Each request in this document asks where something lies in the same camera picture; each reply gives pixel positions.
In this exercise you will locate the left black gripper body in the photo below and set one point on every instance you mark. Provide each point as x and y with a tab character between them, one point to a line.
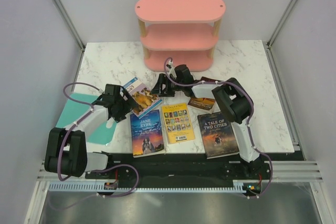
123	106

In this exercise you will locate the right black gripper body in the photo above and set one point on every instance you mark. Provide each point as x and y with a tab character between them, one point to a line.
173	87

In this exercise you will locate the dog picture book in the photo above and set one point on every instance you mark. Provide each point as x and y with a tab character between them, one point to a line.
143	97

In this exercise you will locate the brown Edward Tulane book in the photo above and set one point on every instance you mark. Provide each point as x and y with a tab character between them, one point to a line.
203	100

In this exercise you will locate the Jane Eyre book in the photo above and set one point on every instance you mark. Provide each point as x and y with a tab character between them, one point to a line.
146	133

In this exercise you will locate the Tale of Two Cities book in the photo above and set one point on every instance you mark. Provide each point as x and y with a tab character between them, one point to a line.
217	135

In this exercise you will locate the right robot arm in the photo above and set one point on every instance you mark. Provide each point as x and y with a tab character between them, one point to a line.
234	103

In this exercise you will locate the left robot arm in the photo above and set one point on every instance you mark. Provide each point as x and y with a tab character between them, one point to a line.
66	153

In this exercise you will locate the yellow paperback book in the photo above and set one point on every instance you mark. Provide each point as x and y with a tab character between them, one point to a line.
177	123

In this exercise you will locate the teal plastic file folder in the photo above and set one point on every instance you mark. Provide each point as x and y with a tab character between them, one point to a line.
72	110

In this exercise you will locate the pink three-tier shelf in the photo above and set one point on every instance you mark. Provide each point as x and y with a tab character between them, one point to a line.
185	30

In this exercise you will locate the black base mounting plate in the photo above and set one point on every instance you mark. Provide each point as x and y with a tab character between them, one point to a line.
186	166

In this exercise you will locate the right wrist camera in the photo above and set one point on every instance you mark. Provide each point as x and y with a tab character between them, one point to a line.
171	68

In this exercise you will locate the white slotted cable duct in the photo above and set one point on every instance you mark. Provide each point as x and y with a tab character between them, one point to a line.
105	187

